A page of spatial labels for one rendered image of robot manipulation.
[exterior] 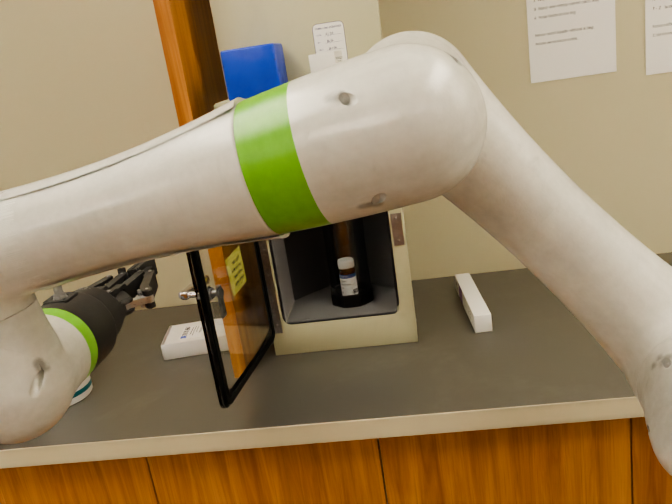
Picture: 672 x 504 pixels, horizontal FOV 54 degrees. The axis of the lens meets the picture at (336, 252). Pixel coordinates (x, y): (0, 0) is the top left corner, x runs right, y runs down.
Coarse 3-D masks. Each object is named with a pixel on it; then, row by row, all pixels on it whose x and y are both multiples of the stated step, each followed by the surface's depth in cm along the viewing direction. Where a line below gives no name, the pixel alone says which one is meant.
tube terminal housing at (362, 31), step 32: (224, 0) 126; (256, 0) 126; (288, 0) 125; (320, 0) 125; (352, 0) 124; (224, 32) 128; (256, 32) 128; (288, 32) 127; (352, 32) 126; (288, 64) 129; (352, 320) 144; (384, 320) 143; (416, 320) 148; (288, 352) 148
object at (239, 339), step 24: (192, 264) 109; (216, 264) 118; (240, 264) 128; (240, 288) 128; (216, 312) 116; (240, 312) 127; (264, 312) 139; (240, 336) 126; (264, 336) 138; (240, 360) 125; (216, 384) 115
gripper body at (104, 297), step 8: (80, 288) 79; (88, 288) 79; (96, 288) 79; (96, 296) 77; (104, 296) 78; (112, 296) 80; (120, 296) 83; (128, 296) 82; (104, 304) 77; (112, 304) 79; (120, 304) 80; (112, 312) 78; (120, 312) 80; (128, 312) 82; (120, 320) 80; (120, 328) 80
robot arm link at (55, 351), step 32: (32, 320) 61; (64, 320) 69; (0, 352) 58; (32, 352) 60; (64, 352) 64; (96, 352) 71; (0, 384) 58; (32, 384) 60; (64, 384) 62; (0, 416) 59; (32, 416) 60
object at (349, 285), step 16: (336, 224) 143; (352, 224) 144; (336, 240) 144; (352, 240) 145; (336, 256) 146; (352, 256) 145; (336, 272) 147; (352, 272) 146; (368, 272) 150; (336, 288) 149; (352, 288) 147; (368, 288) 150
